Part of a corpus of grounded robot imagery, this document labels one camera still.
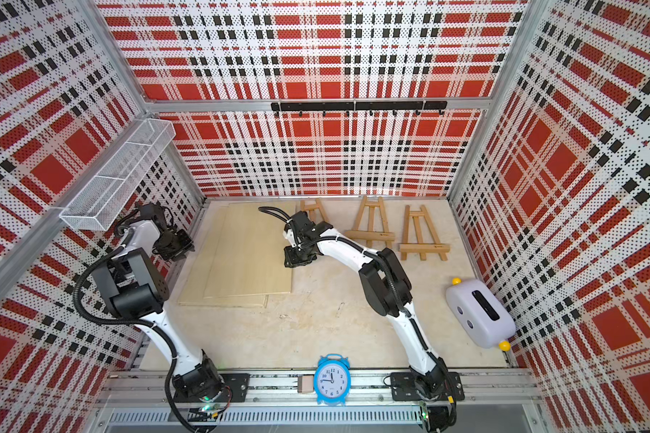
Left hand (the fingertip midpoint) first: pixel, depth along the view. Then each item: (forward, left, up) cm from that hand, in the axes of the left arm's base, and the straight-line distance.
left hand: (196, 248), depth 95 cm
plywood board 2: (-2, +1, -8) cm, 8 cm away
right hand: (-6, -36, -1) cm, 36 cm away
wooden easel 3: (+11, -84, -8) cm, 85 cm away
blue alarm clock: (-41, -50, -5) cm, 64 cm away
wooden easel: (+25, -39, -6) cm, 47 cm away
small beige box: (-41, -42, -6) cm, 59 cm away
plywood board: (-1, -18, -5) cm, 18 cm away
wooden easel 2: (+17, -65, -8) cm, 67 cm away
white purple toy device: (-25, -93, +1) cm, 96 cm away
